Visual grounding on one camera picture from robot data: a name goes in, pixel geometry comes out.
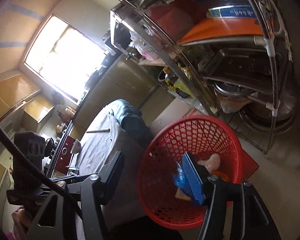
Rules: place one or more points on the black microwave oven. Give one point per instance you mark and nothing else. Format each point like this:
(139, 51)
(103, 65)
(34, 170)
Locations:
(124, 23)

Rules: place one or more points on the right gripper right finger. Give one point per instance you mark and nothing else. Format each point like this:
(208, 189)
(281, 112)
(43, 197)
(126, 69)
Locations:
(207, 192)

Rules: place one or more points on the blue plastic bag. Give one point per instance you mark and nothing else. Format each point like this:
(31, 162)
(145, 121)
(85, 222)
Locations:
(180, 179)

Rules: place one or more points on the yellow lower cabinets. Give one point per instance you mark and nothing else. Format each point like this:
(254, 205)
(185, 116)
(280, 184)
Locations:
(123, 80)

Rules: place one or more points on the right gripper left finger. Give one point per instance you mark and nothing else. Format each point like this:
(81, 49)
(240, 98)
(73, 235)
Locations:
(97, 190)

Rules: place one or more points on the yellow cabinets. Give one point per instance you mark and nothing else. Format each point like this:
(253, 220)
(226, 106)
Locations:
(123, 80)
(23, 104)

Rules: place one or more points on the red plastic trash basket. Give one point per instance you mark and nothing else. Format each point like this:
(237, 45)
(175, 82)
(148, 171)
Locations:
(171, 185)

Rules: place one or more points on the metal storage rack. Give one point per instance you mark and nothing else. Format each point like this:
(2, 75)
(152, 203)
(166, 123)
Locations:
(233, 56)

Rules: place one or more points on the yellow upper cabinets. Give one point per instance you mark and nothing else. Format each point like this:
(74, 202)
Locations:
(23, 104)

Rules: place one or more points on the long wooden stick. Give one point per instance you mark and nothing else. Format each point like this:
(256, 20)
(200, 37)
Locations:
(99, 131)

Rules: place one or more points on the dark red oven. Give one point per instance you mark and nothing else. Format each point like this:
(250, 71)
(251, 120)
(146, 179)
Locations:
(64, 157)

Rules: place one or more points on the person's left hand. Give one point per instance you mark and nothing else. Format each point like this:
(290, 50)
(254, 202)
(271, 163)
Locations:
(24, 217)

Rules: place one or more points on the grey tablecloth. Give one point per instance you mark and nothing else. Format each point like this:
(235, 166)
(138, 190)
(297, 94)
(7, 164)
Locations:
(99, 148)

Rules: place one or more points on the white ceramic bowl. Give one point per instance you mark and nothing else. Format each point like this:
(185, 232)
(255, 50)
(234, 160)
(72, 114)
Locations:
(76, 147)

